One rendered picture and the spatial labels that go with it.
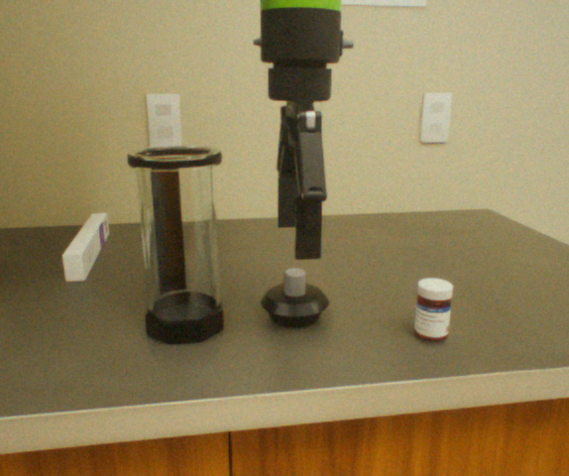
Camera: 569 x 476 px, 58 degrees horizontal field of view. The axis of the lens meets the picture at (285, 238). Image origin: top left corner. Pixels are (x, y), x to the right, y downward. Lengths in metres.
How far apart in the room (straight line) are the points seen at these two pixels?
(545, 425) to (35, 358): 0.62
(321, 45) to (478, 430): 0.49
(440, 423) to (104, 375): 0.39
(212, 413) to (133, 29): 0.85
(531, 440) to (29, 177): 1.06
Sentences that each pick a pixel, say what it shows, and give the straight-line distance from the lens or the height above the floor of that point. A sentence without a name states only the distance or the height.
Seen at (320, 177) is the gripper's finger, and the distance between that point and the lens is 0.55.
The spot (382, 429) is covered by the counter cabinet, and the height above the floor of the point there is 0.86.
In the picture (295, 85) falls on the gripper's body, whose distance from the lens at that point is 0.59.
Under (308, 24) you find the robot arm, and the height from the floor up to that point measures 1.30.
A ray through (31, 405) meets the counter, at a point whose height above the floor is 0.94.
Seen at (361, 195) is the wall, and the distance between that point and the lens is 1.26.
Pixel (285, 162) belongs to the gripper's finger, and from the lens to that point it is 0.69.
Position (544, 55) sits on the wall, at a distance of 1.43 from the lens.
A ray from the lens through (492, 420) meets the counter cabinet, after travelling 0.70.
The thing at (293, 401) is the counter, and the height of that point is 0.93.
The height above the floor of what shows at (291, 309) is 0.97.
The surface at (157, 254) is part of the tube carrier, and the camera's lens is 0.61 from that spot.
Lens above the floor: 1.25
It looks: 17 degrees down
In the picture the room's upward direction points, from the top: straight up
